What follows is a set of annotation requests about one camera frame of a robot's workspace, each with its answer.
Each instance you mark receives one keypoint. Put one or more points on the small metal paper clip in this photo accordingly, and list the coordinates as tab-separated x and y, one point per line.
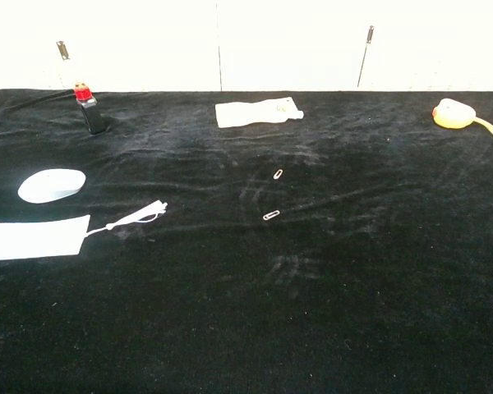
278	174
271	215

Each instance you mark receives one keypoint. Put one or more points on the black velvet tablecloth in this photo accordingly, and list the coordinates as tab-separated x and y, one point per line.
189	320

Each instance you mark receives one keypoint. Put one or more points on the woven folding screen panel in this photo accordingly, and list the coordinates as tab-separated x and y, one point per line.
291	45
435	45
20	41
139	45

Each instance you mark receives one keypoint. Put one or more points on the white oval computer mouse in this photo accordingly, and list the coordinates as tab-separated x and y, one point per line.
51	186

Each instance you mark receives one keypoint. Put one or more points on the black screen hinge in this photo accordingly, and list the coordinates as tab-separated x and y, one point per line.
370	34
62	50

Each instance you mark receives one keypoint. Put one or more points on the white bookmark with tassel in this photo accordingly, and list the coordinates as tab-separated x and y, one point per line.
33	238

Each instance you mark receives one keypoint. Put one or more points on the yellow duck tape measure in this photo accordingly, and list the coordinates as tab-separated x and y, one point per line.
454	115

